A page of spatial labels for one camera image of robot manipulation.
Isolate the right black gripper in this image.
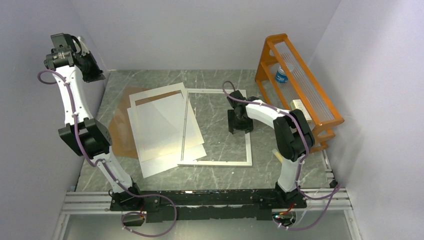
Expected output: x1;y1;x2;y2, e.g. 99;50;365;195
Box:
228;109;254;134

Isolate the white mat board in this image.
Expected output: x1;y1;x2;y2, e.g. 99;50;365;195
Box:
129;82;204;162

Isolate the silver picture frame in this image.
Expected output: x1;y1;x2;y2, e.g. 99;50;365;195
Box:
178;88;253;167

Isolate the clear glass pane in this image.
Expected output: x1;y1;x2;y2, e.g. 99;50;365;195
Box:
135;90;186;158

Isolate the brown backing board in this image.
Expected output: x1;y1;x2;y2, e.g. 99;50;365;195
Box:
107;86;181;160

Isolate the white photo sheet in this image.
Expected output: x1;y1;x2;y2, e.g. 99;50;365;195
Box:
127;108;206;178

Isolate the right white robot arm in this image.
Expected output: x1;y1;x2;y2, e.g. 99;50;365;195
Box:
227;95;315;208

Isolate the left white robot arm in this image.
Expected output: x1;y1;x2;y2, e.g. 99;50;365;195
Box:
44;49;143;210

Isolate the yellow stick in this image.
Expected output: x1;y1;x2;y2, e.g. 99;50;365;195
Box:
272;149;283;164

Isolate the blue white can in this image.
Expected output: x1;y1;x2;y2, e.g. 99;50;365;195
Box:
274;66;288;83

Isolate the cream yellow box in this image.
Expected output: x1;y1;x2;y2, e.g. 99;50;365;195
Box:
290;99;313;123

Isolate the orange wooden shelf rack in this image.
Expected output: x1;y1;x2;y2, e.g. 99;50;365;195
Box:
254;33;345;153

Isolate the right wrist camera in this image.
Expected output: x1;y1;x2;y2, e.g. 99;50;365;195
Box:
227;90;246;109

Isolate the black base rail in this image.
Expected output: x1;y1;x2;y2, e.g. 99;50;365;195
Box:
109;188;307;223

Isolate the aluminium extrusion rail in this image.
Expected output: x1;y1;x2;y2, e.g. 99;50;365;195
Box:
51;190;362;240

